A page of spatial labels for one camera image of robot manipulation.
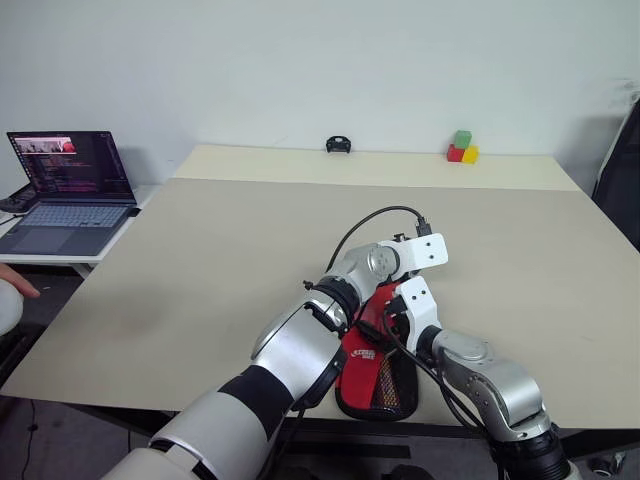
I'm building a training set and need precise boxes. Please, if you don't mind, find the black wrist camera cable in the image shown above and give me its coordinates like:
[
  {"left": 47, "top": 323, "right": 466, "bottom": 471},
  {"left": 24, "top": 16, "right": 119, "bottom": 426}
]
[
  {"left": 383, "top": 298, "right": 484, "bottom": 432},
  {"left": 329, "top": 206, "right": 433, "bottom": 275}
]

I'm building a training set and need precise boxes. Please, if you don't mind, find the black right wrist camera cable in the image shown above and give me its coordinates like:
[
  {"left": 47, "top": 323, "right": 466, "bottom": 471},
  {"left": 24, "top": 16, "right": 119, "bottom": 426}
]
[{"left": 383, "top": 298, "right": 484, "bottom": 432}]

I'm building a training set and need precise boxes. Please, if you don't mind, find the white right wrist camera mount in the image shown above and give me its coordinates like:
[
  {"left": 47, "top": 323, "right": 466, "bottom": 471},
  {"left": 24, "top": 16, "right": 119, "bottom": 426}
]
[{"left": 393, "top": 277, "right": 442, "bottom": 354}]

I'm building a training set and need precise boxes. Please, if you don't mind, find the open dark laptop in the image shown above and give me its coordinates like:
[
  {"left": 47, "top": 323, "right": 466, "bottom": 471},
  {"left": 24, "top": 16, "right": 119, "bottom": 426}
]
[{"left": 0, "top": 130, "right": 139, "bottom": 258}]

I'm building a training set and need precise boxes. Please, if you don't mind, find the black and red paddle case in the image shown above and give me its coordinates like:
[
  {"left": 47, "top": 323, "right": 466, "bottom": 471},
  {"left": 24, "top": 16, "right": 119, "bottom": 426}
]
[{"left": 333, "top": 281, "right": 420, "bottom": 422}]

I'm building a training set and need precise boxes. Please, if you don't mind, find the black controller device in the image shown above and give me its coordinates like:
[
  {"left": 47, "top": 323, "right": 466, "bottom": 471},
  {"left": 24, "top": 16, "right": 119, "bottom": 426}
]
[{"left": 0, "top": 183, "right": 37, "bottom": 217}]

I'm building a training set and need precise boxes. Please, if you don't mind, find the black left wrist camera cable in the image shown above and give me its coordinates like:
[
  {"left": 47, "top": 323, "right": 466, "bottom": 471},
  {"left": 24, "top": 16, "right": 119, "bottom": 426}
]
[{"left": 329, "top": 206, "right": 433, "bottom": 275}]

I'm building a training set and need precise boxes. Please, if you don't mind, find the bystander white-clad leg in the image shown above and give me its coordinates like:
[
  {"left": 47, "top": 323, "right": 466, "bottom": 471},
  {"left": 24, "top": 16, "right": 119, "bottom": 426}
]
[{"left": 0, "top": 278, "right": 26, "bottom": 337}]

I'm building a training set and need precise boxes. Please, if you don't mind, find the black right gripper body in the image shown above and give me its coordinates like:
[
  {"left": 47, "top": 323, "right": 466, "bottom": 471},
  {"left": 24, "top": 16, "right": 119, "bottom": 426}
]
[{"left": 372, "top": 313, "right": 409, "bottom": 354}]

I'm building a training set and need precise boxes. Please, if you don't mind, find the white side table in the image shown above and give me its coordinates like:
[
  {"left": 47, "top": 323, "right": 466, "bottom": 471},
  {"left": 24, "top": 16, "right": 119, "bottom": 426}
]
[{"left": 0, "top": 183, "right": 164, "bottom": 281}]

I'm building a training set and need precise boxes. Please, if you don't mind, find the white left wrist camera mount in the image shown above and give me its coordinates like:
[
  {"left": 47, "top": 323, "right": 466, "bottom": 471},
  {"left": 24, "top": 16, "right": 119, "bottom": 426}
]
[{"left": 377, "top": 232, "right": 450, "bottom": 282}]

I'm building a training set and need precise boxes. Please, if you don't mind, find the bystander bare hand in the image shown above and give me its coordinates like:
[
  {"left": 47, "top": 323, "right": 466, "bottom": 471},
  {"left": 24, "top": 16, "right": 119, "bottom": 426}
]
[{"left": 0, "top": 263, "right": 42, "bottom": 300}]

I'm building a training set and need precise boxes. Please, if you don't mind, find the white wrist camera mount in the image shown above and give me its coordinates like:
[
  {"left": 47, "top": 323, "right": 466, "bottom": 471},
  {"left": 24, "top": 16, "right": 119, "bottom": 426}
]
[
  {"left": 377, "top": 232, "right": 450, "bottom": 282},
  {"left": 393, "top": 277, "right": 442, "bottom": 354}
]

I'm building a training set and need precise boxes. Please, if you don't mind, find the black chair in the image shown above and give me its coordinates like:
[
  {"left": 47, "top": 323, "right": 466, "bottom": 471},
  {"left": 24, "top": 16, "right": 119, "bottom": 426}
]
[{"left": 591, "top": 97, "right": 640, "bottom": 254}]

